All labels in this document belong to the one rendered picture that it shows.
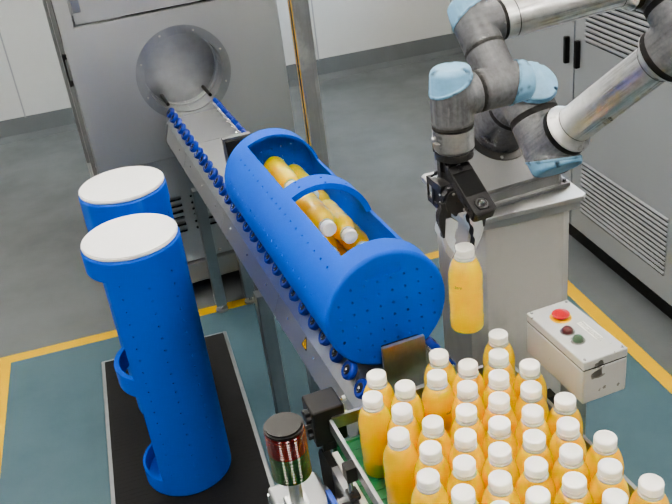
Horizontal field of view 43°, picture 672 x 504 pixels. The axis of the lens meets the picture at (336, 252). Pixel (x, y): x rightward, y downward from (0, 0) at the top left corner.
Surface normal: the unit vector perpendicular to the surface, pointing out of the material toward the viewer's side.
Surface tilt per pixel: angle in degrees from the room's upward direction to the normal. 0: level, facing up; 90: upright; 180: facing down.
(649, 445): 0
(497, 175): 45
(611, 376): 90
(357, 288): 90
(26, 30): 90
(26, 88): 90
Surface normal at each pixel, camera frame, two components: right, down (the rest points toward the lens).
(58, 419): -0.11, -0.87
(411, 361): 0.36, 0.42
